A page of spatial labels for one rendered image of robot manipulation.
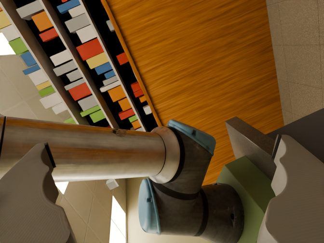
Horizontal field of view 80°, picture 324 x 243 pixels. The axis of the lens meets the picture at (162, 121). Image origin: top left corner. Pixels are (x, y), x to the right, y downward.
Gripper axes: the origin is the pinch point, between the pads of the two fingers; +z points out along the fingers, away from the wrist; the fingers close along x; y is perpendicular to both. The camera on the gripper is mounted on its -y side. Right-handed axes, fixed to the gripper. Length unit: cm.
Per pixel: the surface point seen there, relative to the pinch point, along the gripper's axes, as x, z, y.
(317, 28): 98, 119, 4
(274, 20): 89, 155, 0
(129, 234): -70, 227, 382
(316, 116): 44, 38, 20
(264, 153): 23.0, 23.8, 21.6
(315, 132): 40, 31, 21
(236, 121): 22, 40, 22
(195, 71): 29, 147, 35
